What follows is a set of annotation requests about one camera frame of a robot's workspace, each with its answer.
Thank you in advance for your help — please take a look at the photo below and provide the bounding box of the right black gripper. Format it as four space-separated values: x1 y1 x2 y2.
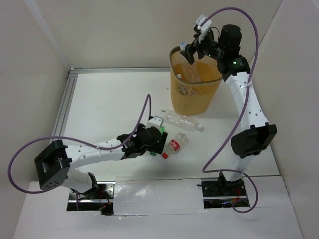
180 29 226 64

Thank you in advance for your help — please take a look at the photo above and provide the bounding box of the green plastic bottle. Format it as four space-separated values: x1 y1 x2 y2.
150 126 165 156

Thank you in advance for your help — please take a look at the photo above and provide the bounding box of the clear unlabelled plastic bottle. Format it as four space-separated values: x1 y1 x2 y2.
179 41 202 83

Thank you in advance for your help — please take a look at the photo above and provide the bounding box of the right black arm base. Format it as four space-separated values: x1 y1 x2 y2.
197 173 250 209

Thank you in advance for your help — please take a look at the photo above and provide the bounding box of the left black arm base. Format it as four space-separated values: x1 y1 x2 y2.
66 182 115 216

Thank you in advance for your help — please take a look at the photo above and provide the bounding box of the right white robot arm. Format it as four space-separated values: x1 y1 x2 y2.
180 24 277 195

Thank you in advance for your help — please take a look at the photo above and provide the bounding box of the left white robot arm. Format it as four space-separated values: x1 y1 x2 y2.
34 124 167 199

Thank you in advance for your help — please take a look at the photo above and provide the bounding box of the yellow mesh waste bin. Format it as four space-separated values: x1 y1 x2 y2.
169 46 222 115

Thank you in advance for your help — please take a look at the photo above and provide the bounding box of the clear bottle red label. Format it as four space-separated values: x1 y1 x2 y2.
161 132 188 159

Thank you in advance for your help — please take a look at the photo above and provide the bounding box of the clear crushed bottle white cap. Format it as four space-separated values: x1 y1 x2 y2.
161 110 203 131

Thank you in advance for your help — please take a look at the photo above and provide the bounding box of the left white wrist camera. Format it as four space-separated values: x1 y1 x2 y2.
146 116 164 130

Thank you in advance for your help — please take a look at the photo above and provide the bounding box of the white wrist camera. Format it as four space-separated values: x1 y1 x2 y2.
194 14 212 43
146 116 164 130

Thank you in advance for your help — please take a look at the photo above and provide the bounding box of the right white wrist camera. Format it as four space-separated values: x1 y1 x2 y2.
194 14 212 43

